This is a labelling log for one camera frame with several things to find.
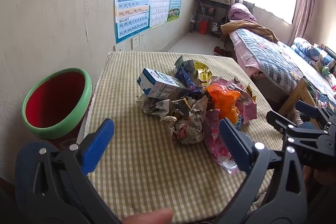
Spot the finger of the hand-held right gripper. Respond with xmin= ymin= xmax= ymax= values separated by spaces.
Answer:
xmin=294 ymin=100 xmax=336 ymax=126
xmin=266 ymin=110 xmax=319 ymax=147

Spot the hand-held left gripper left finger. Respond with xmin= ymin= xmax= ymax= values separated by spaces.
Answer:
xmin=28 ymin=118 xmax=124 ymax=224

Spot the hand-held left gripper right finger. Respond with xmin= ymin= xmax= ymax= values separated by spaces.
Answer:
xmin=210 ymin=118 xmax=307 ymax=224

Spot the pink foil packet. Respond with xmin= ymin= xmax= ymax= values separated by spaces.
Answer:
xmin=203 ymin=109 xmax=238 ymax=176

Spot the pale pink snack wrapper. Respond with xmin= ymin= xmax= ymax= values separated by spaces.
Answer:
xmin=236 ymin=82 xmax=258 ymax=125

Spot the orange snack wrapper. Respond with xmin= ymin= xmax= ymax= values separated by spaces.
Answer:
xmin=205 ymin=83 xmax=243 ymax=122

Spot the beige paper ball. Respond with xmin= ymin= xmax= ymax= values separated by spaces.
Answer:
xmin=160 ymin=97 xmax=209 ymax=146

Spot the red bin with green rim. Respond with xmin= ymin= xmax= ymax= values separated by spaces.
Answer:
xmin=21 ymin=68 xmax=93 ymax=153

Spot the yellow snack wrapper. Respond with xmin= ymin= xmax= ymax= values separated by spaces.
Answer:
xmin=193 ymin=61 xmax=213 ymax=83

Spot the blue cookie wrapper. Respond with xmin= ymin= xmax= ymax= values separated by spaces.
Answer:
xmin=175 ymin=67 xmax=204 ymax=100

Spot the blue white milk carton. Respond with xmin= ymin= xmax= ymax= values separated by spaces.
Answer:
xmin=136 ymin=68 xmax=188 ymax=98

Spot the grey blue printed wrapper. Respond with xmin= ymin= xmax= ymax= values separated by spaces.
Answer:
xmin=175 ymin=55 xmax=200 ymax=72

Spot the person's right hand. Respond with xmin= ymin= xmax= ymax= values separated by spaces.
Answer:
xmin=302 ymin=165 xmax=336 ymax=211

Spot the person's left hand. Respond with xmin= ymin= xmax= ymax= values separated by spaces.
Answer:
xmin=121 ymin=208 xmax=174 ymax=224

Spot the wooden chair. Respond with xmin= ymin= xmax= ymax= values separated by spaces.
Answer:
xmin=278 ymin=77 xmax=319 ymax=125

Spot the yellow checked table cloth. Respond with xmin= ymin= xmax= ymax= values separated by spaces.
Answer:
xmin=77 ymin=51 xmax=286 ymax=224

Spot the bed with blue patchwork cover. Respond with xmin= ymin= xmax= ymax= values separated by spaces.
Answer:
xmin=224 ymin=22 xmax=336 ymax=119

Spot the blue printed pillow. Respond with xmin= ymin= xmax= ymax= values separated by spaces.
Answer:
xmin=291 ymin=38 xmax=336 ymax=67

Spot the tan blanket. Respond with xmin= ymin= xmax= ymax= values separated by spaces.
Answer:
xmin=220 ymin=19 xmax=279 ymax=43

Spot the pink quilt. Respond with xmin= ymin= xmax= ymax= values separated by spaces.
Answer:
xmin=228 ymin=3 xmax=256 ymax=22

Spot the red box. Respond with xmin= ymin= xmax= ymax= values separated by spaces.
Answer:
xmin=199 ymin=20 xmax=210 ymax=35

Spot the dark metal shelf desk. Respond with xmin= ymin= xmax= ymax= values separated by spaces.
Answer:
xmin=189 ymin=0 xmax=231 ymax=35

